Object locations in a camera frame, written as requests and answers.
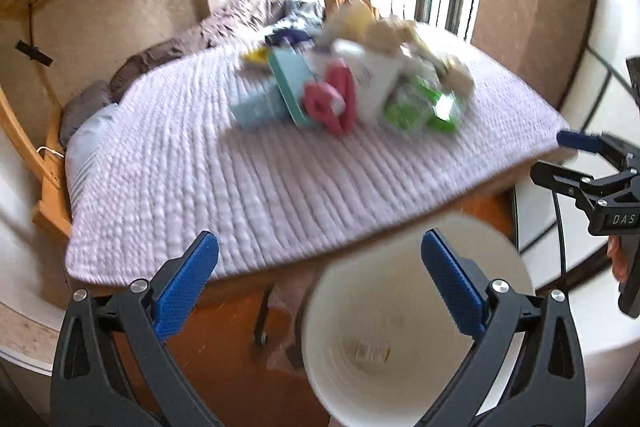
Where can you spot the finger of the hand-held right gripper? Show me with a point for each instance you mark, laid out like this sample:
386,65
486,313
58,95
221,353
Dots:
575,140
555,177

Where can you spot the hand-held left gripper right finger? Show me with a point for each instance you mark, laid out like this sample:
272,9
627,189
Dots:
452,287

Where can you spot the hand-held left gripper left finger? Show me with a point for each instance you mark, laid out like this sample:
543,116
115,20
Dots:
187,287

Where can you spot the white plastic bucket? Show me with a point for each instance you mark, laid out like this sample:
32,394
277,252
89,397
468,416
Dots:
380,307

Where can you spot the green snack packet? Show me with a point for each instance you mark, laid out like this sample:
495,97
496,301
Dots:
447,112
405,107

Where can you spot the pink claw clip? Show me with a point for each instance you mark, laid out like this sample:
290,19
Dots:
325,99

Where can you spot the teal foam block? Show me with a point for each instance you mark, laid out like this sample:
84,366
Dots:
290,82

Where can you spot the person's right hand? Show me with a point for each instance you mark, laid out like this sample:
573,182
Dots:
616,259

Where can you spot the clear plastic bag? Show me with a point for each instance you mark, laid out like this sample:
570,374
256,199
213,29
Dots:
290,307

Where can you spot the lavender quilted blanket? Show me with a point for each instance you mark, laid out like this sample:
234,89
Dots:
200,182

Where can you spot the grey striped pillow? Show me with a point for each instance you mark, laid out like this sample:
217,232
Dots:
87,157

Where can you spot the blue face mask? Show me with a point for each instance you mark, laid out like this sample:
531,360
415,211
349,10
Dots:
255,112

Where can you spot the white hanger hook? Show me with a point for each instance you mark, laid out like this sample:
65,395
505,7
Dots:
47,150

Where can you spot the dark grey pillow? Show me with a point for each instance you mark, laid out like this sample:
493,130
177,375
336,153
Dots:
85,107

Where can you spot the white cloth pouch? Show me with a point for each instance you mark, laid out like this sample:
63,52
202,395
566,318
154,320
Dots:
372,74

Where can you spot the brown duvet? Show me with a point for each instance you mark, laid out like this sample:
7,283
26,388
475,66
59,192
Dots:
165,57

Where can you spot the yellow snack packet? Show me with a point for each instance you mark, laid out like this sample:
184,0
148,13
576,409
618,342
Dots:
256,56

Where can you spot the yellow plastic bag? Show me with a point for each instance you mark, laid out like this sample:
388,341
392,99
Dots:
355,22

